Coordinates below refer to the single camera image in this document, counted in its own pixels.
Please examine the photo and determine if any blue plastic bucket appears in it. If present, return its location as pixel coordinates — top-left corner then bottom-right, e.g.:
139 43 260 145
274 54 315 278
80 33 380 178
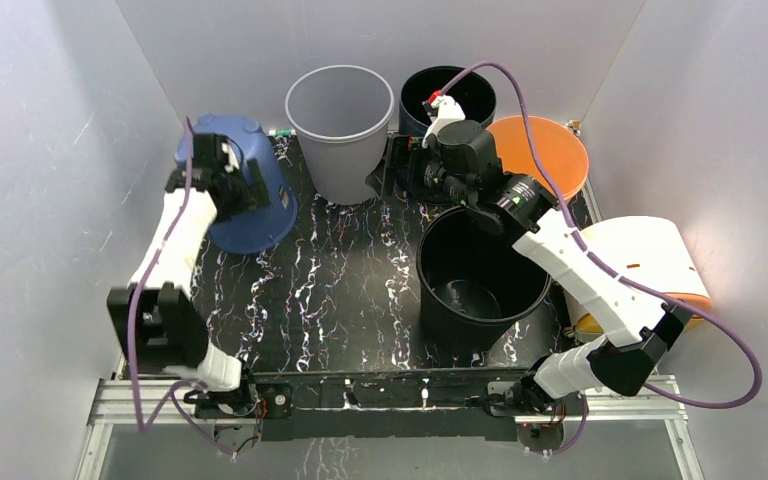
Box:
175 113 297 255

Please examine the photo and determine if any grey plastic bucket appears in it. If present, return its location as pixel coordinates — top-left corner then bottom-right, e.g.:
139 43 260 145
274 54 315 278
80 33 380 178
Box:
285 65 395 205

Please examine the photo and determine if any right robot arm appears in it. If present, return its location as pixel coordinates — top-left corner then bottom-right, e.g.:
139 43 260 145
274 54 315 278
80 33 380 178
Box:
367 118 692 414

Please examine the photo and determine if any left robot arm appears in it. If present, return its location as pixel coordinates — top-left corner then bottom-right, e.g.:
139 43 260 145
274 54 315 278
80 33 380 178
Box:
106 133 269 417

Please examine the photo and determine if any white and orange container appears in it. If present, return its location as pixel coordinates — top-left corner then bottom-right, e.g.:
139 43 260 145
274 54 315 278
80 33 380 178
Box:
581 216 712 312

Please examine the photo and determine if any dark blue bucket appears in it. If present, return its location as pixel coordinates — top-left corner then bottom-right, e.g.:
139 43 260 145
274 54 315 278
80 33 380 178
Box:
397 66 498 204

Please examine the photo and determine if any orange bucket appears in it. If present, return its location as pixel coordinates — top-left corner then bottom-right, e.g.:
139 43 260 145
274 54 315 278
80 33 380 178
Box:
487 116 590 201

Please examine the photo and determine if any large black bucket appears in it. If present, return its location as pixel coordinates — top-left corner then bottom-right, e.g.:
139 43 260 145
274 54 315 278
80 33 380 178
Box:
416 209 551 354

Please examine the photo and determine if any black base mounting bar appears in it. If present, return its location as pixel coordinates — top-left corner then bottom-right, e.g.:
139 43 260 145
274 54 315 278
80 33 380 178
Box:
250 368 569 441

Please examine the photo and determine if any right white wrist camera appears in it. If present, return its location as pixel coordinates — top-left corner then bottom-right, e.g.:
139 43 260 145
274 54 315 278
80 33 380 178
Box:
422 93 466 148

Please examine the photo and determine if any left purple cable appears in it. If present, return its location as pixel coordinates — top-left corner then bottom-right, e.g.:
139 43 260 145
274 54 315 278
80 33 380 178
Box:
126 117 240 458

